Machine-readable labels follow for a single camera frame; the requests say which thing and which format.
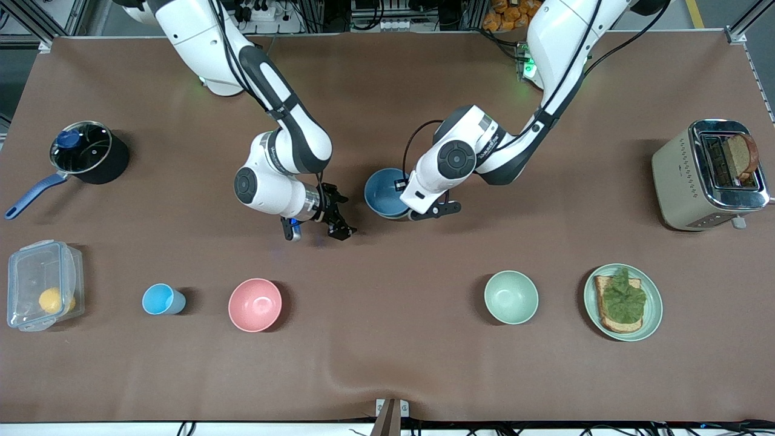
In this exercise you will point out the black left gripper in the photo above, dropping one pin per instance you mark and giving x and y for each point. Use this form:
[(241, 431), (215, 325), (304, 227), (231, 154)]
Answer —
[(396, 189)]

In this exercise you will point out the white power strip black plugs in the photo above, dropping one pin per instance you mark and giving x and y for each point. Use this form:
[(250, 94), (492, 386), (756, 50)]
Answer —
[(260, 12)]

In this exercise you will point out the light green plate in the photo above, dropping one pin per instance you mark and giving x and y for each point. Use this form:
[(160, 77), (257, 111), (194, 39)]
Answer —
[(654, 315)]

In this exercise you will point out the brown table mat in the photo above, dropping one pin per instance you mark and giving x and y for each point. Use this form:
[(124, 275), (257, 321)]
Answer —
[(387, 121)]

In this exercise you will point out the bread slice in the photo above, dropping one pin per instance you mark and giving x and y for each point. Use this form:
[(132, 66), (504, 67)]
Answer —
[(608, 324)]

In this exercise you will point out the brown toast slice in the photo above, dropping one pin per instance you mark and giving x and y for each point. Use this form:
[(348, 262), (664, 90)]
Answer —
[(742, 154)]

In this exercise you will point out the clear plastic lidded container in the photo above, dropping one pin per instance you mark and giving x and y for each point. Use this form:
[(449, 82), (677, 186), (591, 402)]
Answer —
[(30, 272)]

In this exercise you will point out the green lettuce leaf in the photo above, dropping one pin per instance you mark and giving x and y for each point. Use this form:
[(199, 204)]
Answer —
[(623, 300)]

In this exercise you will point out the beige chrome toaster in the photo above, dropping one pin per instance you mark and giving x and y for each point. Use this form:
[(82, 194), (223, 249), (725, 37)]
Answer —
[(678, 181)]

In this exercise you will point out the glass lid blue knob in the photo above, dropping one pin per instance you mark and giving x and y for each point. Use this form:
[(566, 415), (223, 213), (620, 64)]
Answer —
[(85, 148)]

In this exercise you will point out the brown post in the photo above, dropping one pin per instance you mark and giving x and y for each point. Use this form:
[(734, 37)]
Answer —
[(387, 421)]

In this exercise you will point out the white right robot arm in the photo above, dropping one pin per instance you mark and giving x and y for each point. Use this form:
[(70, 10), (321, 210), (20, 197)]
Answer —
[(266, 188)]

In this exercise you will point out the blue plastic cup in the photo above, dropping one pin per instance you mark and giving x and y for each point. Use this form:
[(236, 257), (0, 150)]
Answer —
[(158, 299)]

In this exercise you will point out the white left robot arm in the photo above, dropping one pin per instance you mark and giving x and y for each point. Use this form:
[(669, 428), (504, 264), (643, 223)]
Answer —
[(454, 160)]

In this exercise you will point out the small metal table bracket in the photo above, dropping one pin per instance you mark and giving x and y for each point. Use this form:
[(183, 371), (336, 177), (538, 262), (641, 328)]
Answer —
[(381, 407)]

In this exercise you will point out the blue bowl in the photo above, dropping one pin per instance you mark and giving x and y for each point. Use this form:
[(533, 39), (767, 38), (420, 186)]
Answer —
[(381, 191)]

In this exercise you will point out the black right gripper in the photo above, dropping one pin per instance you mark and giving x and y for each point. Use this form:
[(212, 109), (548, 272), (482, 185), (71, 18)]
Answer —
[(327, 209)]

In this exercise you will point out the yellow lemon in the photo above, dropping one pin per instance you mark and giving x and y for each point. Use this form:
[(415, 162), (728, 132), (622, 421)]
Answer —
[(51, 300)]

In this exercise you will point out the pink bowl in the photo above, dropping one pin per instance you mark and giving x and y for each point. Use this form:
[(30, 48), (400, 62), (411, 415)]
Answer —
[(255, 304)]

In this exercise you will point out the bag of orange snacks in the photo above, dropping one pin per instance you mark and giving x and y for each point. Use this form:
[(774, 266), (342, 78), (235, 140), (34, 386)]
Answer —
[(508, 15)]

